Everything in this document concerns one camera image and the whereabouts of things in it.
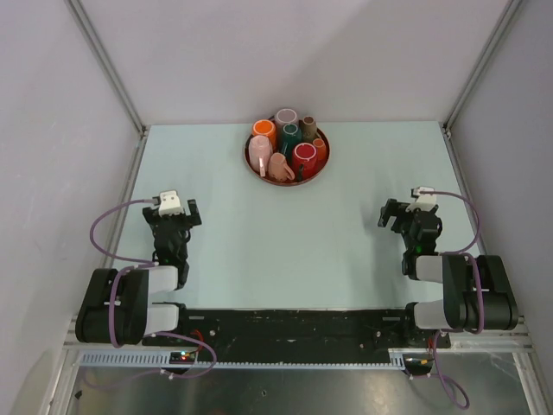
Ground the small orange cup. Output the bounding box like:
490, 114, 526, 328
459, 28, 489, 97
312, 137, 327, 163

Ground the small salmon pink mug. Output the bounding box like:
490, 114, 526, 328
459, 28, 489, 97
268, 152, 296, 182

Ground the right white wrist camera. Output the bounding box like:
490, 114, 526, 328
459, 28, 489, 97
407, 186, 437, 212

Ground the red mug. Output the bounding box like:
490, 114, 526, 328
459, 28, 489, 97
292, 143, 318, 182

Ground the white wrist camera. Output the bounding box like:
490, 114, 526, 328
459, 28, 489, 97
407, 186, 437, 212
158, 189, 184, 217

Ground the large pale pink mug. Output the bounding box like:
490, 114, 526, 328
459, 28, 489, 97
248, 135, 273, 177

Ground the brown textured cup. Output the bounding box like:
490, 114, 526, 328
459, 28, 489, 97
299, 116, 317, 143

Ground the grey cable duct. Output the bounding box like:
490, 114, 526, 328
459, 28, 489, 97
78, 350, 405, 370

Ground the dark green mug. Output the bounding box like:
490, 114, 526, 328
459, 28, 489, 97
279, 123, 302, 155

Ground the orange mug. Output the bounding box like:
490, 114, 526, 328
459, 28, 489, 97
252, 119, 277, 150

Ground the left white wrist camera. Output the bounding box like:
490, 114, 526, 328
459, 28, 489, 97
158, 189, 184, 217

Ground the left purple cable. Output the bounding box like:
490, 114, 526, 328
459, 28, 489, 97
81, 196, 218, 388

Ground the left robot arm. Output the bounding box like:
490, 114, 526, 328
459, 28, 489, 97
75, 190, 202, 348

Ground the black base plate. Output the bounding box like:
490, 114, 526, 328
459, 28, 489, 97
143, 309, 434, 365

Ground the round red tray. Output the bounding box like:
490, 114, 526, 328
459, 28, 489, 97
244, 108, 331, 187

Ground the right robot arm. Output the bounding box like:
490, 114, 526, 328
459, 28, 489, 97
378, 198, 519, 347

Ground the lilac mug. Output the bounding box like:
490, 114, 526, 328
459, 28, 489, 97
274, 108, 298, 131

